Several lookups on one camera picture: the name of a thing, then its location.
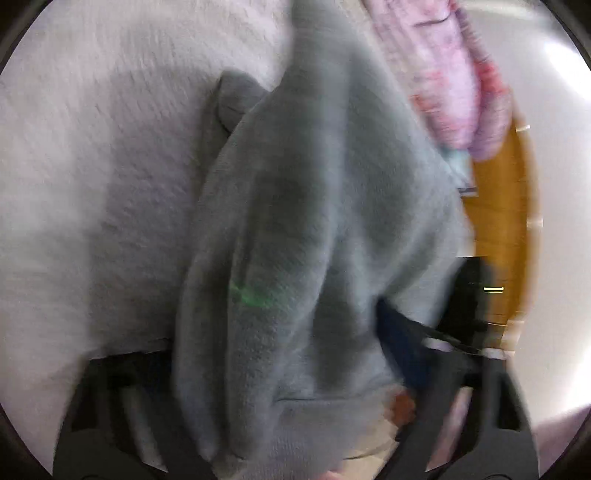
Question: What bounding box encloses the grey zip hoodie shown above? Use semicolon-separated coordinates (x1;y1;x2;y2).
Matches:
173;1;466;479

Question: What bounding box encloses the white floral bed sheet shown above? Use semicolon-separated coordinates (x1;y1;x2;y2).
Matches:
1;1;296;465

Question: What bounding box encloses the pink fluffy blanket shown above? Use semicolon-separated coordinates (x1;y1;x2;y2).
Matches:
365;1;512;161

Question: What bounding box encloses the wooden bed frame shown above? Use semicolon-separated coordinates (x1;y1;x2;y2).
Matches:
463;116;541;352

